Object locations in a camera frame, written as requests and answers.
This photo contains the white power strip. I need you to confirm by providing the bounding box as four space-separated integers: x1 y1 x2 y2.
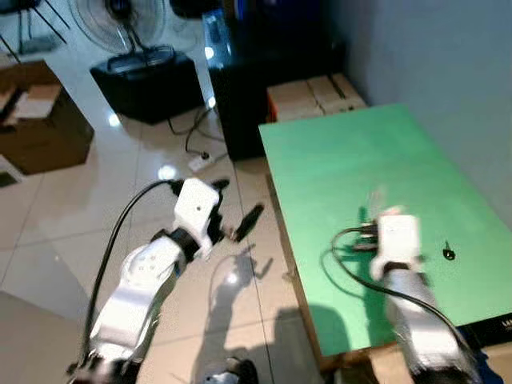
187 151 218 172

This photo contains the green topped wooden table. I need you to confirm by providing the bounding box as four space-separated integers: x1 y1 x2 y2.
258 102 512 373

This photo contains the black cabinet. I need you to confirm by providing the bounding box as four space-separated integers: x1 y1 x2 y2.
208 0 350 162

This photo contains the black low box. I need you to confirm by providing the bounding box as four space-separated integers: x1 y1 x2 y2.
89 53 206 126

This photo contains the taped beige cardboard box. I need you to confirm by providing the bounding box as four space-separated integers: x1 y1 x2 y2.
266 73 368 123

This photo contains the dark robot foot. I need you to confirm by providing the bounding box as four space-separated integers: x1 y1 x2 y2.
198 358 259 384

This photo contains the black laser toner box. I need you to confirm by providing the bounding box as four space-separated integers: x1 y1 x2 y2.
478 314 512 350

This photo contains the blue cloth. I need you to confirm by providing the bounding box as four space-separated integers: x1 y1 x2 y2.
474 344 503 384

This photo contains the open brown cardboard box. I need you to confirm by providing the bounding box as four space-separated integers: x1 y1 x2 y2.
0 59 95 176

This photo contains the black standing fan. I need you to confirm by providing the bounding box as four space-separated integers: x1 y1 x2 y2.
67 0 176 75

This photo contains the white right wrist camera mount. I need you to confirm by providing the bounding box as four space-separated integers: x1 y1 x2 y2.
374 210 423 278

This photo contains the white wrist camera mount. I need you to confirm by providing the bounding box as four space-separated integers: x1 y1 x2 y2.
374 210 423 278
173 178 222 262

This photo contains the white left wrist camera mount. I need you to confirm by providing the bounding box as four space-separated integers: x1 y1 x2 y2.
173 178 222 262

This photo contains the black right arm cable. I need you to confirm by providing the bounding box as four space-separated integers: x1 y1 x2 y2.
330 226 474 353

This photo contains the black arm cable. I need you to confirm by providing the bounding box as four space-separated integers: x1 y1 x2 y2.
80 179 182 361
330 226 474 353

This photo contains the black floor cable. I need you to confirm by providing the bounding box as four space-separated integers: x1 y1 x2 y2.
166 106 222 162

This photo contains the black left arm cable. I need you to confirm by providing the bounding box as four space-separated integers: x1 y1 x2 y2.
80 179 182 361

